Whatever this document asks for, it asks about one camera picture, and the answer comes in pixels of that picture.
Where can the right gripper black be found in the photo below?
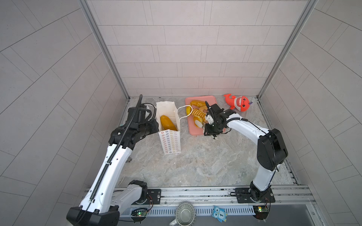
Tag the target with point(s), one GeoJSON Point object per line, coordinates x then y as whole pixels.
{"type": "Point", "coordinates": [208, 132]}

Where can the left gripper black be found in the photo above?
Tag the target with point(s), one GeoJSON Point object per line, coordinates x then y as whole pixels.
{"type": "Point", "coordinates": [154, 128]}

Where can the round bun bread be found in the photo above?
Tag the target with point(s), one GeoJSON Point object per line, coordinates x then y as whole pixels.
{"type": "Point", "coordinates": [198, 121]}

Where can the spiral twisted bread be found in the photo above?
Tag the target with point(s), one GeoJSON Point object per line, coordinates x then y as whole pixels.
{"type": "Point", "coordinates": [197, 112]}

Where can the long oval bread loaf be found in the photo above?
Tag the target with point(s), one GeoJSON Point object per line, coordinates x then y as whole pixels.
{"type": "Point", "coordinates": [167, 123]}

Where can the white printed paper bag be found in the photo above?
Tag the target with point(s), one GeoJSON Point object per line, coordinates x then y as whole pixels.
{"type": "Point", "coordinates": [170, 140]}

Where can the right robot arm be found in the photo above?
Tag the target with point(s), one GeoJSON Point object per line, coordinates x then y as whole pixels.
{"type": "Point", "coordinates": [271, 150]}

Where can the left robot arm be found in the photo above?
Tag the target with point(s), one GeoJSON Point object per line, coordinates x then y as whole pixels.
{"type": "Point", "coordinates": [121, 144]}

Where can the pink plastic tray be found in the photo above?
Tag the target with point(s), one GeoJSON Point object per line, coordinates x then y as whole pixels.
{"type": "Point", "coordinates": [195, 127]}

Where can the red shark plush toy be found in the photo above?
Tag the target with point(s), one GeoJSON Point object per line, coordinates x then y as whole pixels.
{"type": "Point", "coordinates": [241, 103]}

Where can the left circuit board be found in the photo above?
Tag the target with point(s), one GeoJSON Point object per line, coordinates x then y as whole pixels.
{"type": "Point", "coordinates": [140, 212]}

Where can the circuit board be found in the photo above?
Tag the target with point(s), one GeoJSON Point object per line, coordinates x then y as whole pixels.
{"type": "Point", "coordinates": [261, 212]}
{"type": "Point", "coordinates": [140, 212]}

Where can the blue owl figure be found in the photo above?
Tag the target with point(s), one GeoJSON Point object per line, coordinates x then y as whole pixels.
{"type": "Point", "coordinates": [220, 214]}

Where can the metal fluted tart mould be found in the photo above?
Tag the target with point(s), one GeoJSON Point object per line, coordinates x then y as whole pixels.
{"type": "Point", "coordinates": [185, 215]}

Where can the right circuit board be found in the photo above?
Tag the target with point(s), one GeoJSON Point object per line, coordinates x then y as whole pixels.
{"type": "Point", "coordinates": [261, 212]}

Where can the ring donut bread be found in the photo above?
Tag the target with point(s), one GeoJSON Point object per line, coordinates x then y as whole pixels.
{"type": "Point", "coordinates": [203, 109]}

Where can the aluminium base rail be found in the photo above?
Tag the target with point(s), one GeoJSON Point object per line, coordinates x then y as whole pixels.
{"type": "Point", "coordinates": [209, 195]}

